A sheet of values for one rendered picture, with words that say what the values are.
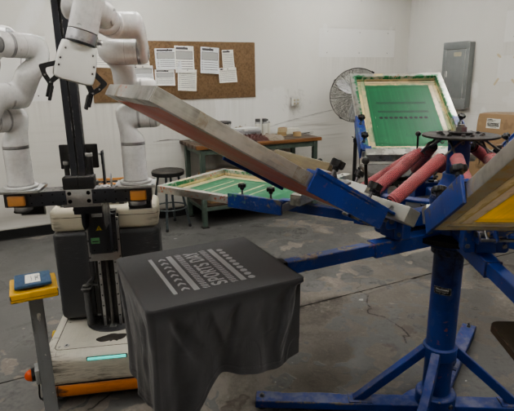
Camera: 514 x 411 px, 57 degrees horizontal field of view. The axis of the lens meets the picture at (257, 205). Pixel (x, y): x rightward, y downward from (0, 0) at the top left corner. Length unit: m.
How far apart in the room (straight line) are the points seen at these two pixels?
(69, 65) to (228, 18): 4.40
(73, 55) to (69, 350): 1.60
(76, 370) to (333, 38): 4.97
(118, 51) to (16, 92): 0.41
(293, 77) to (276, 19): 0.70
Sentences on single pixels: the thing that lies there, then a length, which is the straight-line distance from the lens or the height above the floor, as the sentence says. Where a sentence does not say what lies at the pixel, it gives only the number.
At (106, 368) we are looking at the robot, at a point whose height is 0.19.
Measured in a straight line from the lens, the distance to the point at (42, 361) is 1.69.
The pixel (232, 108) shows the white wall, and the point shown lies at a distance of 5.64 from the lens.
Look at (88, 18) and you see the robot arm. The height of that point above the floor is 1.69.
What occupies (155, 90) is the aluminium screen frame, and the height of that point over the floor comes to 1.52.
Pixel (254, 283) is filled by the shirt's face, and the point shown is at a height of 0.95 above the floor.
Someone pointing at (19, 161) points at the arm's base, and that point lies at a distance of 2.03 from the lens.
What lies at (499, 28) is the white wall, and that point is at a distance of 6.19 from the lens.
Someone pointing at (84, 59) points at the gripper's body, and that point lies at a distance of 1.35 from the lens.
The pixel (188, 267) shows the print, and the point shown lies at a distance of 1.57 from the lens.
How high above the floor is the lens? 1.54
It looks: 15 degrees down
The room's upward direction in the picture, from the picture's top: 1 degrees counter-clockwise
